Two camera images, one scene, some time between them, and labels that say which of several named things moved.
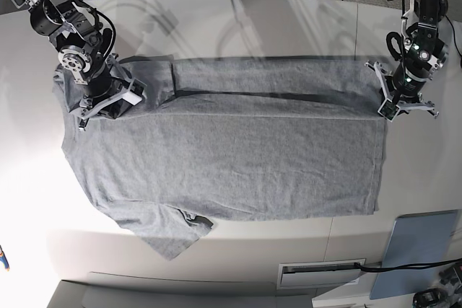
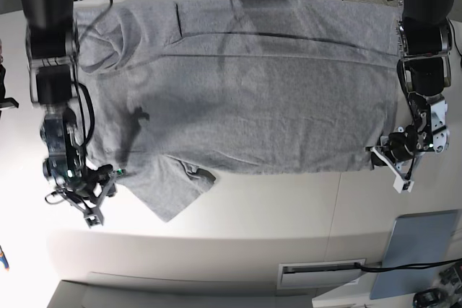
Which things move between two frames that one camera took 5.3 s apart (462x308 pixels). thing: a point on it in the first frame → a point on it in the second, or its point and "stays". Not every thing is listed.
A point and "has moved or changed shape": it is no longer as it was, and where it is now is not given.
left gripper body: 102,95 → 86,189
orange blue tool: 3,259 stays
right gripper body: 403,86 → 397,151
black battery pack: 428,297 stays
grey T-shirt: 225,138 has moved or changed shape
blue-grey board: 415,239 stays
